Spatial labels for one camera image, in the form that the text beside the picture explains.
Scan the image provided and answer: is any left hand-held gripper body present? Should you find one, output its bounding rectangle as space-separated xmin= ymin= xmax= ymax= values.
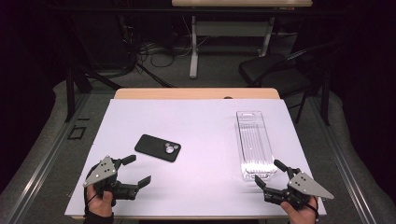
xmin=82 ymin=155 xmax=139 ymax=201

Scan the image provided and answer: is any black folding chair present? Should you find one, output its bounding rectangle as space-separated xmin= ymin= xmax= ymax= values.
xmin=238 ymin=40 xmax=344 ymax=125

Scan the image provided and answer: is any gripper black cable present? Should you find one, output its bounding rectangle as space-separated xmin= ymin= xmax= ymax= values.
xmin=306 ymin=195 xmax=319 ymax=220
xmin=83 ymin=186 xmax=96 ymax=217

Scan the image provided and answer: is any light wooden table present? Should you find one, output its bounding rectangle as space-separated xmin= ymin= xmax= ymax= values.
xmin=71 ymin=87 xmax=325 ymax=221

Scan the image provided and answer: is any black metal stand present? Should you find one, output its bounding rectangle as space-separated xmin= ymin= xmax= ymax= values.
xmin=64 ymin=62 xmax=122 ymax=123

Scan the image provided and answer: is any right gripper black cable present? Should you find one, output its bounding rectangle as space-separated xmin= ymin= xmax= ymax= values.
xmin=306 ymin=195 xmax=319 ymax=220

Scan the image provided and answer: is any metal floor rail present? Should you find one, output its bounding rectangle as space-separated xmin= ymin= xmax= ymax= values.
xmin=309 ymin=96 xmax=378 ymax=224
xmin=4 ymin=92 xmax=92 ymax=224

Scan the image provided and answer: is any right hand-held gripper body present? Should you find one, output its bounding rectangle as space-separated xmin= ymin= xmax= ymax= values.
xmin=262 ymin=169 xmax=335 ymax=210

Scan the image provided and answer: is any white table mat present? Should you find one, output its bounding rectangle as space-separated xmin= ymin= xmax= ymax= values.
xmin=64 ymin=98 xmax=327 ymax=217

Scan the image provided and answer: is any white-legged wooden desk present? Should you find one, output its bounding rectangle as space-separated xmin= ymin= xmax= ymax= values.
xmin=171 ymin=0 xmax=314 ymax=79

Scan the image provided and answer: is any person's right hand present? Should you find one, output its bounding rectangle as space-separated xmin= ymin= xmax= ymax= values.
xmin=279 ymin=196 xmax=318 ymax=224

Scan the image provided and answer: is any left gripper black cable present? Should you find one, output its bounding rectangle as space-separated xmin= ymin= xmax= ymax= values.
xmin=83 ymin=186 xmax=96 ymax=217

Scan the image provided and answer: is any tangle of floor cables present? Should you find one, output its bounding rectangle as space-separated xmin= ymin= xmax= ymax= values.
xmin=136 ymin=38 xmax=210 ymax=69

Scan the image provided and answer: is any person's left hand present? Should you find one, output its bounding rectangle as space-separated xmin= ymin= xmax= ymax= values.
xmin=86 ymin=184 xmax=114 ymax=217

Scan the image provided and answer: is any clear plastic packaging box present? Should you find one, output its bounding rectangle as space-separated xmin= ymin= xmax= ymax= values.
xmin=235 ymin=110 xmax=278 ymax=183

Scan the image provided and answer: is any dark equipment cabinet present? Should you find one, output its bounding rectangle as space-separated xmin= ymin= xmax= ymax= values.
xmin=73 ymin=12 xmax=138 ymax=71

